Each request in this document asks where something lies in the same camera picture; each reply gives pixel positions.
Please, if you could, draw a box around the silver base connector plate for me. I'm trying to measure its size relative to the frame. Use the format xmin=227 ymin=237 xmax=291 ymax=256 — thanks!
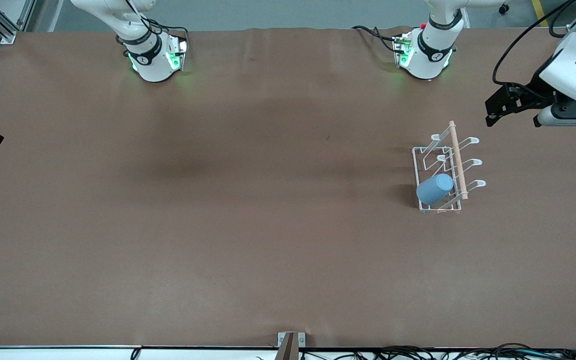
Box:
xmin=168 ymin=37 xmax=189 ymax=72

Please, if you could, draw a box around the silver metal bracket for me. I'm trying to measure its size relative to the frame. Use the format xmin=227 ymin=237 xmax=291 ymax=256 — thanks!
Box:
xmin=277 ymin=332 xmax=306 ymax=348

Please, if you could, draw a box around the brown post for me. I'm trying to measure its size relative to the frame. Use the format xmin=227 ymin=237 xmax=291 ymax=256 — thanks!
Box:
xmin=274 ymin=332 xmax=300 ymax=360

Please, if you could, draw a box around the brown table cover sheet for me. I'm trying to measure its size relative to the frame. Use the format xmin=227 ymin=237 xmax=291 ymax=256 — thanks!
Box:
xmin=0 ymin=26 xmax=576 ymax=349

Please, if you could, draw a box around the black cable bundle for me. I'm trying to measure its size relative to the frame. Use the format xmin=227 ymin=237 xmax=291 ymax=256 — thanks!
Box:
xmin=298 ymin=342 xmax=576 ymax=360

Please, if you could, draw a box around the blue plastic cup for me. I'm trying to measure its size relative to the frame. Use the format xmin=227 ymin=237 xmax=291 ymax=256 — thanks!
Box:
xmin=416 ymin=173 xmax=455 ymax=206

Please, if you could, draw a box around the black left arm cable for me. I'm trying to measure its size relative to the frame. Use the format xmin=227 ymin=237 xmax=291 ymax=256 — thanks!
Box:
xmin=492 ymin=0 xmax=576 ymax=95

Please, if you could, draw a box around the white wire cup holder rack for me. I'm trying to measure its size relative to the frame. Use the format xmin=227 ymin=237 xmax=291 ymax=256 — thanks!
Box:
xmin=412 ymin=120 xmax=487 ymax=215

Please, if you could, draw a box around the black base cable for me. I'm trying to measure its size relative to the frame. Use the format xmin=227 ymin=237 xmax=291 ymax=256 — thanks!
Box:
xmin=140 ymin=17 xmax=190 ymax=43
xmin=352 ymin=25 xmax=404 ymax=53

